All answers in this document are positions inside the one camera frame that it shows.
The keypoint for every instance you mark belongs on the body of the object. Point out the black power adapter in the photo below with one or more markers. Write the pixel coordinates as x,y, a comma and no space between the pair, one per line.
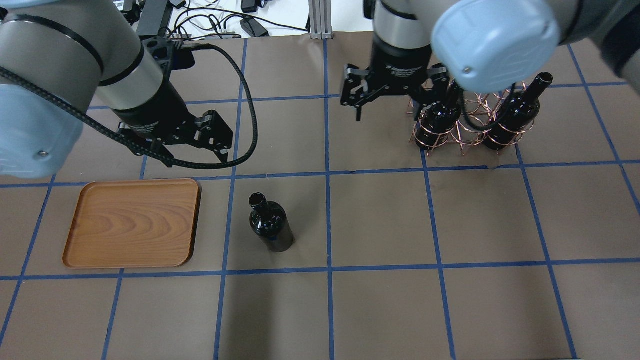
253,28

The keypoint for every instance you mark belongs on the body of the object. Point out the dark wine bottle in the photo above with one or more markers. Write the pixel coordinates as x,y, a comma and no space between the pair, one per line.
434,127
516,114
270,222

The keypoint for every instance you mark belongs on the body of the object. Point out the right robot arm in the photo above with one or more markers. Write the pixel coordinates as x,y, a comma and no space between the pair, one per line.
485,45

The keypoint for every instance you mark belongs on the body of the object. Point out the copper wire bottle basket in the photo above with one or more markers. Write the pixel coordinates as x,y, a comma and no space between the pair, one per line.
478,116

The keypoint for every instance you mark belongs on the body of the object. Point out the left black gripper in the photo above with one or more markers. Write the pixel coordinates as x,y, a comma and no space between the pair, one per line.
159,113

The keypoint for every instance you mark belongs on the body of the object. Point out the aluminium frame post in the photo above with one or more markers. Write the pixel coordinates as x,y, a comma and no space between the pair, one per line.
320,20

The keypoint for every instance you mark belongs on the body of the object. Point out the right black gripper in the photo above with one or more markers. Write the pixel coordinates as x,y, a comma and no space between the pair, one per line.
400,62

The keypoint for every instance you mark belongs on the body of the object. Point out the wooden tray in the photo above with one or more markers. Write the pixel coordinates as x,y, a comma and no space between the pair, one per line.
134,224

